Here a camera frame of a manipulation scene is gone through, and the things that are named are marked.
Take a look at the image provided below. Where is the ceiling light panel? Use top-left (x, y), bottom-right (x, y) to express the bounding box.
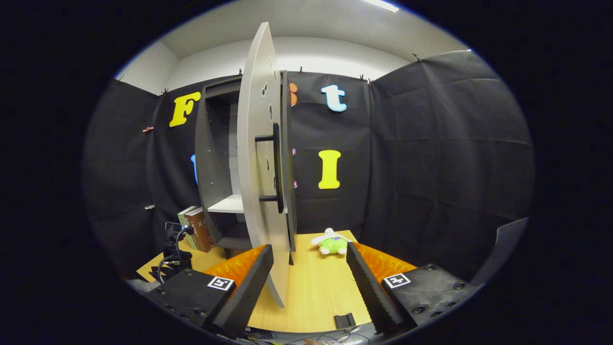
top-left (362, 0), bottom-right (400, 13)

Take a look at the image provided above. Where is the dark grey cabinet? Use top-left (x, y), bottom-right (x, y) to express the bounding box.
top-left (194, 71), bottom-right (298, 260)

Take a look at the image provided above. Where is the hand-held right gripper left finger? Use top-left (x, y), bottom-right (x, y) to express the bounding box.
top-left (144, 244), bottom-right (274, 339)

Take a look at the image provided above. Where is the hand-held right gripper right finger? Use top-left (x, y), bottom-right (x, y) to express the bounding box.
top-left (346, 242), bottom-right (479, 337)

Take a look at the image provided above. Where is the green plush toy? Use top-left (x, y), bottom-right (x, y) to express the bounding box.
top-left (311, 228), bottom-right (352, 256)

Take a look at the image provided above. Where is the white cabinet shelf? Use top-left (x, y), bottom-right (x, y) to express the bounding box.
top-left (208, 194), bottom-right (245, 214)

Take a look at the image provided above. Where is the brown cover book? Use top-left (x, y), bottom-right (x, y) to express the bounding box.
top-left (184, 207), bottom-right (215, 253)

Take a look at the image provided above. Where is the black cabinet door handle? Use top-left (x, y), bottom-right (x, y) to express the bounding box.
top-left (255, 123), bottom-right (285, 214)

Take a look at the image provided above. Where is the grey chair backrest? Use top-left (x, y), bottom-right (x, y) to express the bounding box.
top-left (472, 217), bottom-right (529, 288)

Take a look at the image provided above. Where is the black backdrop cloth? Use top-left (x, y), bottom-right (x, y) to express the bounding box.
top-left (81, 50), bottom-right (534, 283)

